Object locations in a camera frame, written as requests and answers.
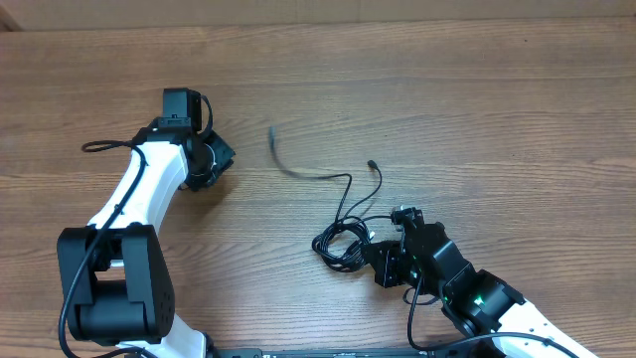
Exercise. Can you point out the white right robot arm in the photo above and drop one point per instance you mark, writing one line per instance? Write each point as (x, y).
(483, 307)

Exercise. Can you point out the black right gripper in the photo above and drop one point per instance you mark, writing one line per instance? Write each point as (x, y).
(384, 254)

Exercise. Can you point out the brown cardboard back panel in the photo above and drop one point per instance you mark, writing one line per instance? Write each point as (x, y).
(58, 15)

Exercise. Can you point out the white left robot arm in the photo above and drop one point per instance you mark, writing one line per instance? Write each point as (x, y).
(117, 289)

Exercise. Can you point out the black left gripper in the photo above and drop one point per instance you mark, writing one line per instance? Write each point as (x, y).
(224, 150)

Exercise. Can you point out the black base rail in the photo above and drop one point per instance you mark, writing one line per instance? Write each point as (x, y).
(480, 350)

